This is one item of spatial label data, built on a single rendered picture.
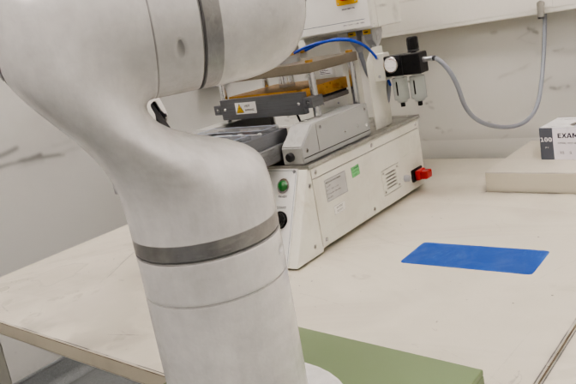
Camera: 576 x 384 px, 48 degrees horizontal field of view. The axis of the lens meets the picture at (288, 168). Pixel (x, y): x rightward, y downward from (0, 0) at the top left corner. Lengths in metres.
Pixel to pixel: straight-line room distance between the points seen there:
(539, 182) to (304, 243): 0.55
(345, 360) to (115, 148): 0.35
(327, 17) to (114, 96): 1.09
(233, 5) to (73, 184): 2.27
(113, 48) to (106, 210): 2.35
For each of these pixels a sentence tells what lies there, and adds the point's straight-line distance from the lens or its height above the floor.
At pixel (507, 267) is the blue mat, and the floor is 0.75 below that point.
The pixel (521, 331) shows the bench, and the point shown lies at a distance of 0.91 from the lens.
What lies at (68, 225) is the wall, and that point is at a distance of 2.69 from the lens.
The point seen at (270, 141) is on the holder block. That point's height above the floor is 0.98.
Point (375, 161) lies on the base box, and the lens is 1.40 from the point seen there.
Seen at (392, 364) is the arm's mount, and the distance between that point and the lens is 0.67.
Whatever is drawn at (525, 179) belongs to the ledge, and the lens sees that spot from 1.47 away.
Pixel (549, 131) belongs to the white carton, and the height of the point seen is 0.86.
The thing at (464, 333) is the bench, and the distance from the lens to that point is 0.91.
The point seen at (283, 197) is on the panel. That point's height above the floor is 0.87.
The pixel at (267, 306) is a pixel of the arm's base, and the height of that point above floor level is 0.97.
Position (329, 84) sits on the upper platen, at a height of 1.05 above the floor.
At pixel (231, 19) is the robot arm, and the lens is 0.46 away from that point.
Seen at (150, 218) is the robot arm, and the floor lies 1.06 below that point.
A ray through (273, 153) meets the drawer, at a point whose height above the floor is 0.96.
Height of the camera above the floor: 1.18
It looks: 12 degrees down
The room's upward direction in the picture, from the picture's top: 10 degrees counter-clockwise
